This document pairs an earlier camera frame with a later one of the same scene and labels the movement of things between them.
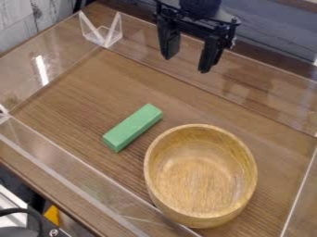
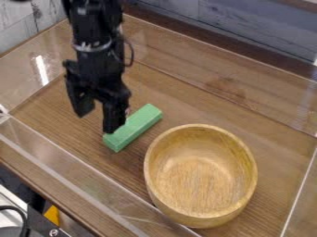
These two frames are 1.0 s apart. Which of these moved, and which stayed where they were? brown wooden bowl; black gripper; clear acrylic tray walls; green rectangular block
Moved: black gripper
Stayed: green rectangular block; brown wooden bowl; clear acrylic tray walls
